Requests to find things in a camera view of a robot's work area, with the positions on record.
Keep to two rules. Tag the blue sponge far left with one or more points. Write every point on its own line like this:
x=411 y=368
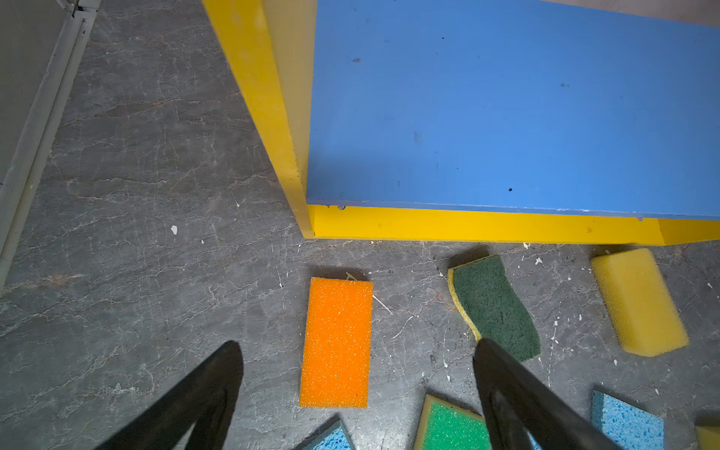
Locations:
x=331 y=436

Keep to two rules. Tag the blue sponge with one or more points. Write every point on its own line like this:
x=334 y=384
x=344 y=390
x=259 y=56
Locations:
x=331 y=436
x=535 y=445
x=628 y=426

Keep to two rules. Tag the orange sponge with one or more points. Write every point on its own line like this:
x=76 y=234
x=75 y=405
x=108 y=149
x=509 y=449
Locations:
x=337 y=348

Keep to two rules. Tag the green scouring sponge left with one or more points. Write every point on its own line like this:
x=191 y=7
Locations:
x=487 y=302

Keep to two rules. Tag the bright green sponge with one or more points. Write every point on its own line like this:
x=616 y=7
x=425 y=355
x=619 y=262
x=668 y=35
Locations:
x=444 y=425

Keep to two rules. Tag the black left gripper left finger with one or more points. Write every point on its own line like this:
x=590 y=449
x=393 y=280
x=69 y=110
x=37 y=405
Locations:
x=202 y=404

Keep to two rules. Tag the blue sponge middle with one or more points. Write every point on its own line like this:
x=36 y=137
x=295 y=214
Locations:
x=535 y=445

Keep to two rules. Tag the aluminium frame profile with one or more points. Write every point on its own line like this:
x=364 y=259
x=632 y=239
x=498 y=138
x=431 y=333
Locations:
x=42 y=45

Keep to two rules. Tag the yellow shelf unit frame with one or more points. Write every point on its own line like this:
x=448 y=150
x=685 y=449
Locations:
x=269 y=46

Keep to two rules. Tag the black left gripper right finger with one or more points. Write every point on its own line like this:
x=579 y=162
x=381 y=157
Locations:
x=517 y=407

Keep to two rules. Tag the yellow sponge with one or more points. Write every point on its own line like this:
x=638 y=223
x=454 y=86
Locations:
x=646 y=321
x=708 y=437

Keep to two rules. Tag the blue sponge right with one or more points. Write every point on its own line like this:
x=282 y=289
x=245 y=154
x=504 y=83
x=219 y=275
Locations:
x=628 y=426

